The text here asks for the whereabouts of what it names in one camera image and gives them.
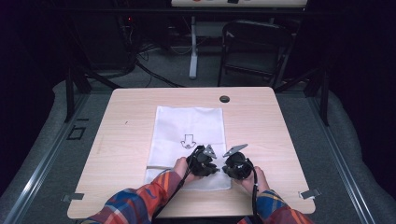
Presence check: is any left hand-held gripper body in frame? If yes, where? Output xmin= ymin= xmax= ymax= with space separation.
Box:
xmin=186 ymin=144 xmax=218 ymax=177

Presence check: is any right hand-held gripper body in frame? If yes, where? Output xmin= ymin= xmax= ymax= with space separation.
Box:
xmin=222 ymin=143 xmax=255 ymax=181

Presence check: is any white cloth bag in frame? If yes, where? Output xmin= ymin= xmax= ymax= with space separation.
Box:
xmin=143 ymin=105 xmax=233 ymax=191

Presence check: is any person's left hand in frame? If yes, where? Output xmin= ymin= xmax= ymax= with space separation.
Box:
xmin=173 ymin=157 xmax=202 ymax=185

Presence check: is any person's right hand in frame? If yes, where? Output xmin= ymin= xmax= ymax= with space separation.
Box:
xmin=234 ymin=167 xmax=270 ymax=195

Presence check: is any grey tape piece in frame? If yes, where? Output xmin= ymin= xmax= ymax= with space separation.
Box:
xmin=298 ymin=188 xmax=321 ymax=200
xmin=61 ymin=192 xmax=85 ymax=203

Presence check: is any black metal stand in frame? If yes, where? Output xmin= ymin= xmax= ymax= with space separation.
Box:
xmin=274 ymin=66 xmax=331 ymax=127
xmin=64 ymin=62 xmax=120 ymax=124

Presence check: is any white desk leg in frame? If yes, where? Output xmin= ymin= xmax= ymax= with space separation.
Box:
xmin=189 ymin=15 xmax=199 ymax=80

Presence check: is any black folding chair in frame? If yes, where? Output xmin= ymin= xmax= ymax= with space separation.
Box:
xmin=217 ymin=20 xmax=295 ymax=90

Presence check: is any black tape square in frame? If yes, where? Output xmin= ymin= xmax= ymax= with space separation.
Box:
xmin=65 ymin=124 xmax=87 ymax=141

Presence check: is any dark equipment cabinet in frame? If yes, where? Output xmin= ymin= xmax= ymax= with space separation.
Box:
xmin=71 ymin=12 xmax=138 ymax=73

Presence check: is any black horizontal metal bar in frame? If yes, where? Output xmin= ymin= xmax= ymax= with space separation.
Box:
xmin=46 ymin=7 xmax=328 ymax=17

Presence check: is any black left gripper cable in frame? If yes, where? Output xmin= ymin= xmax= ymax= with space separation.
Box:
xmin=151 ymin=145 xmax=205 ymax=220

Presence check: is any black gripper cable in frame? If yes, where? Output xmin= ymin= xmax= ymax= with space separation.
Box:
xmin=151 ymin=145 xmax=205 ymax=220
xmin=247 ymin=158 xmax=261 ymax=224

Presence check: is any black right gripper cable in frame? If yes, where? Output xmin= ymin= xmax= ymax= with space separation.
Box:
xmin=247 ymin=158 xmax=261 ymax=224

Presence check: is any black floor cable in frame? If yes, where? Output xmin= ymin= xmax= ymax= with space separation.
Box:
xmin=134 ymin=60 xmax=185 ymax=89

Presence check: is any aluminium floor rail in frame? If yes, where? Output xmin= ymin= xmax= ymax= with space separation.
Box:
xmin=306 ymin=92 xmax=376 ymax=224
xmin=3 ymin=92 xmax=90 ymax=224

